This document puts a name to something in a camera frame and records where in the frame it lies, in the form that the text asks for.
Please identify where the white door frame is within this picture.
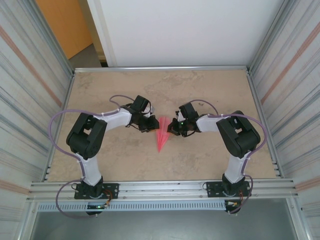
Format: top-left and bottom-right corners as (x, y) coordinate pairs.
(86, 0), (118, 68)

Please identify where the small circuit board with wires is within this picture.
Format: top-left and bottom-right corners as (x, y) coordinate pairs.
(86, 202), (111, 210)
(224, 199), (243, 209)

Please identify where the grey slotted cable duct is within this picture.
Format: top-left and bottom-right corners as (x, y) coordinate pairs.
(36, 200), (228, 213)

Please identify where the wide aluminium mounting rail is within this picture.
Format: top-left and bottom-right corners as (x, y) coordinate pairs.
(28, 177), (300, 203)

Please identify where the grey metal bottom panel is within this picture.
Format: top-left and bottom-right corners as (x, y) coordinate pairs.
(29, 211), (301, 240)

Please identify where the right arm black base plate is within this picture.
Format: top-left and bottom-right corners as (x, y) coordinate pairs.
(206, 181), (252, 198)

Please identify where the corrugated translucent side panel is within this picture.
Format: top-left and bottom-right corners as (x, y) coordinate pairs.
(249, 0), (320, 213)
(0, 0), (75, 223)

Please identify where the pink paper sheet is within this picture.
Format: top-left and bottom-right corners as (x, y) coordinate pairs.
(155, 116), (172, 153)

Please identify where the orange door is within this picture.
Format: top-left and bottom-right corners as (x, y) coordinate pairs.
(34, 0), (94, 61)

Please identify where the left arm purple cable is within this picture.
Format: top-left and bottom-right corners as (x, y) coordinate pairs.
(49, 94), (136, 220)

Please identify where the short aluminium table edge rail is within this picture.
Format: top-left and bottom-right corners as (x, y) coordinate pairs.
(44, 71), (76, 183)
(245, 69), (285, 179)

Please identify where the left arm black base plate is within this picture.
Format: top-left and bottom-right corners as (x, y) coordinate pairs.
(74, 183), (120, 200)

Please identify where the long aluminium table edge rail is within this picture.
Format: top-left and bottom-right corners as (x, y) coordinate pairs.
(73, 65), (252, 75)

